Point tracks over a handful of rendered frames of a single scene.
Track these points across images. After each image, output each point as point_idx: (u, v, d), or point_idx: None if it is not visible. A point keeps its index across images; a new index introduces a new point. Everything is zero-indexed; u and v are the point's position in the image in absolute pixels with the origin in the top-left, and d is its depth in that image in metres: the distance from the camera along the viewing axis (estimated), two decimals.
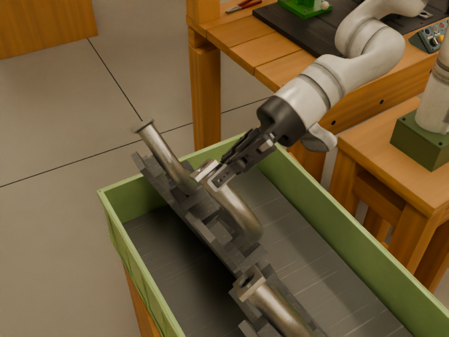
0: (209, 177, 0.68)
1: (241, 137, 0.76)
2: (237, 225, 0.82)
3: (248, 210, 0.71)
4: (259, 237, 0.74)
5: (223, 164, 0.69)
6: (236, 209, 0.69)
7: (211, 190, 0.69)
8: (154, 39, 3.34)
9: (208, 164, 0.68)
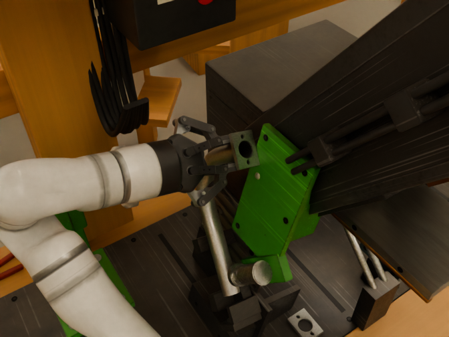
0: None
1: (202, 200, 0.68)
2: (218, 219, 0.83)
3: (206, 154, 0.79)
4: None
5: (224, 144, 0.72)
6: (217, 148, 0.78)
7: (238, 145, 0.75)
8: (27, 156, 2.52)
9: (238, 141, 0.71)
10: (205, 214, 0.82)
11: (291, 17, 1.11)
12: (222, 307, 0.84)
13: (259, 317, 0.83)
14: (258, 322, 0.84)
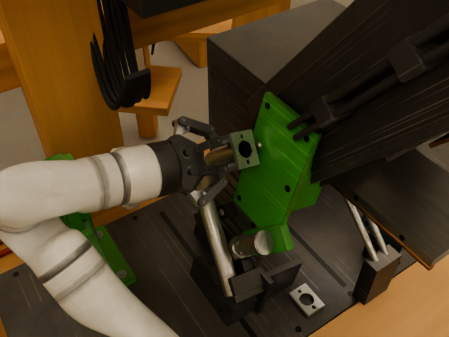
0: None
1: (202, 200, 0.68)
2: (219, 220, 0.83)
3: (206, 155, 0.79)
4: None
5: (224, 144, 0.72)
6: (217, 148, 0.78)
7: None
8: (27, 147, 2.52)
9: (238, 141, 0.71)
10: (205, 214, 0.82)
11: None
12: None
13: (260, 289, 0.83)
14: (260, 295, 0.84)
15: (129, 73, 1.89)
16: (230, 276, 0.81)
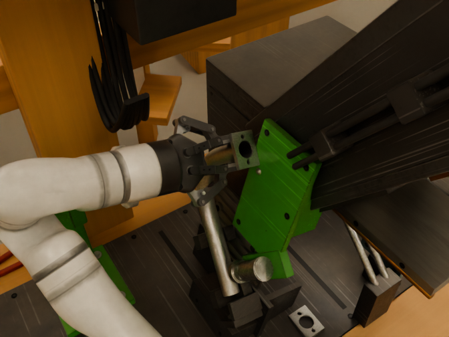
0: None
1: (202, 200, 0.68)
2: (218, 220, 0.83)
3: (206, 154, 0.79)
4: None
5: (224, 144, 0.72)
6: (217, 148, 0.78)
7: None
8: (27, 154, 2.52)
9: (238, 141, 0.71)
10: (205, 214, 0.82)
11: (292, 13, 1.10)
12: (222, 304, 0.83)
13: (260, 313, 0.82)
14: (259, 319, 0.84)
15: None
16: (229, 276, 0.81)
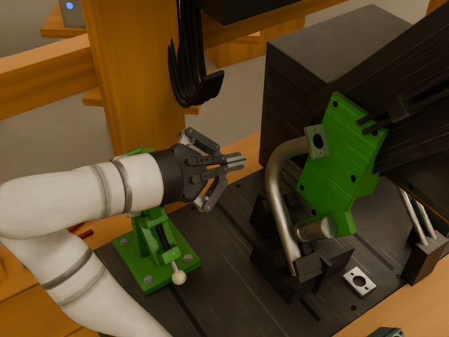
0: (242, 159, 0.73)
1: (207, 206, 0.68)
2: (286, 206, 0.92)
3: (277, 148, 0.88)
4: (268, 167, 0.92)
5: (228, 162, 0.72)
6: (288, 141, 0.87)
7: None
8: (55, 145, 2.60)
9: (313, 134, 0.80)
10: (274, 201, 0.91)
11: (335, 3, 1.19)
12: (285, 263, 0.92)
13: (320, 271, 0.91)
14: (319, 277, 0.92)
15: None
16: (297, 257, 0.90)
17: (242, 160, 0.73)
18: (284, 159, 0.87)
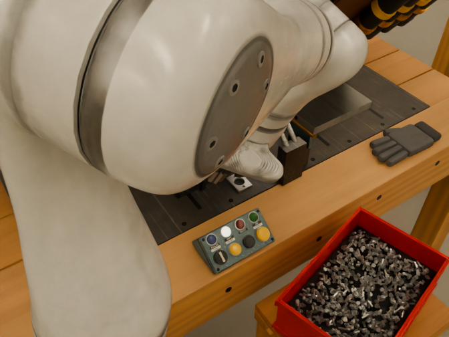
0: None
1: None
2: None
3: None
4: None
5: None
6: None
7: None
8: None
9: None
10: None
11: None
12: None
13: None
14: None
15: None
16: None
17: None
18: None
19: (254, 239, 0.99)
